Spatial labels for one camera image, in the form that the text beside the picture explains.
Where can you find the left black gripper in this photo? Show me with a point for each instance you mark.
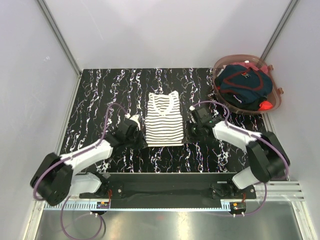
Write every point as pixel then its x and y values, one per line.
pixel 142 143

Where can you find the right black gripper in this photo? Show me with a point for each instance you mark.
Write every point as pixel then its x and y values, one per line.
pixel 195 123

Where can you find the black white striped tank top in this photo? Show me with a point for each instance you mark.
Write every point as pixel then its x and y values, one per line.
pixel 164 126

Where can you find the navy tank top red trim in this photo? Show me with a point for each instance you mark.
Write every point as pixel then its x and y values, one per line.
pixel 245 83

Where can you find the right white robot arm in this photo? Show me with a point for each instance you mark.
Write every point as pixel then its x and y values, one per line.
pixel 267 160

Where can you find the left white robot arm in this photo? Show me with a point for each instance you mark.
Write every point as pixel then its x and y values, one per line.
pixel 61 176

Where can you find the brown translucent plastic basket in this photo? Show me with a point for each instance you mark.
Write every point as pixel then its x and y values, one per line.
pixel 230 101

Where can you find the orange red garment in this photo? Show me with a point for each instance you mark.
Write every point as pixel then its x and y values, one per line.
pixel 265 106

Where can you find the pink garment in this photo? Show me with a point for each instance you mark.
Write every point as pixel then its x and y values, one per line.
pixel 247 64

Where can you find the left small circuit board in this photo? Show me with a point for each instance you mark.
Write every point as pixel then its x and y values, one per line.
pixel 103 205

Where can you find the small circuit board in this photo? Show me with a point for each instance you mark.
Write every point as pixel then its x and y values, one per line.
pixel 103 205
pixel 239 206

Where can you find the right small circuit board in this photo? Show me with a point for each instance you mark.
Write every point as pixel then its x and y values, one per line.
pixel 239 206

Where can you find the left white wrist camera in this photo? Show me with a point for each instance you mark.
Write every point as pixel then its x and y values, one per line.
pixel 136 118

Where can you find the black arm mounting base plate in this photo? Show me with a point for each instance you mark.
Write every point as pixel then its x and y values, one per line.
pixel 168 202

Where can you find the aluminium frame rail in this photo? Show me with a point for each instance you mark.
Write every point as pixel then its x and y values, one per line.
pixel 282 191

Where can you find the left aluminium corner post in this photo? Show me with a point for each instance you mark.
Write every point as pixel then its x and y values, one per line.
pixel 44 8

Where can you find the aluminium corner post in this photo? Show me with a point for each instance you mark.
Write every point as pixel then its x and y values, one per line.
pixel 44 8
pixel 289 10

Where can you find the right aluminium corner post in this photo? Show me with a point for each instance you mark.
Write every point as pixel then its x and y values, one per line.
pixel 289 10

